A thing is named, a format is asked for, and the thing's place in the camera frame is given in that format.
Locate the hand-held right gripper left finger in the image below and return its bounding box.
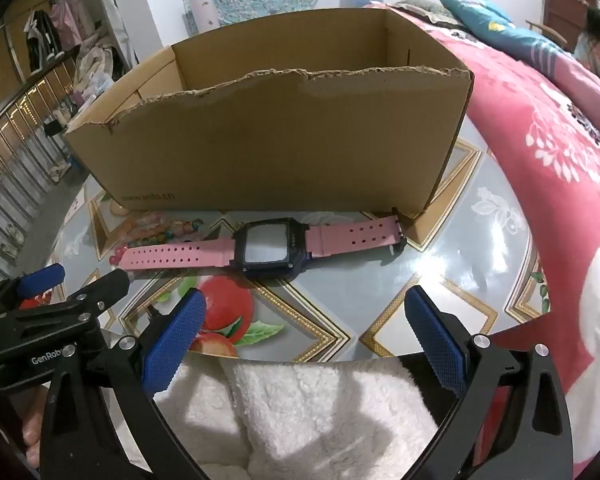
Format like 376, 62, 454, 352
41, 287, 208, 442

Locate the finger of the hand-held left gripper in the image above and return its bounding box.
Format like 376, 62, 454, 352
9, 268, 131, 347
0, 262, 66, 314

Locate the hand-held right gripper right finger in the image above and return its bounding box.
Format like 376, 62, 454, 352
402, 285, 574, 447

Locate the multicoloured bead bracelet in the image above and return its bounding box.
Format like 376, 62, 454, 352
122, 212, 208, 248

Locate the purple and pink smart watch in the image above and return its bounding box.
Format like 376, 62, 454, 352
116, 214, 408, 281

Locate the torn cardboard box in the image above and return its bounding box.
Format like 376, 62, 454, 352
62, 7, 475, 221

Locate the person's left hand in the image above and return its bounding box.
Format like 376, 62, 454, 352
10, 385, 48, 466

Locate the metal stair railing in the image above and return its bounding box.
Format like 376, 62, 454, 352
0, 50, 88, 291

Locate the white fleece garment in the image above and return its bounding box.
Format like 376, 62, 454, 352
152, 355, 448, 480

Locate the pink floral blanket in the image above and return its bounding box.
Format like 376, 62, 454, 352
395, 5, 600, 480

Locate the pile of clothes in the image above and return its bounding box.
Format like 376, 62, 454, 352
75, 30, 131, 106

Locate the black hanging garment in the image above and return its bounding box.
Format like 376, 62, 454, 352
25, 10, 63, 78

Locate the pink hanging garment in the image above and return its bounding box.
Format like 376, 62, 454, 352
50, 0, 96, 46

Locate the white paper roll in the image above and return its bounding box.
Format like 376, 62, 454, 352
189, 0, 220, 33

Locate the teal pillow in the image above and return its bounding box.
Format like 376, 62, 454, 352
437, 0, 581, 68

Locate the wooden chair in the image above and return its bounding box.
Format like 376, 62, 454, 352
525, 19, 568, 46

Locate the grey fuzzy blanket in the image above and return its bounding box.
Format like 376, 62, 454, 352
395, 0, 461, 26

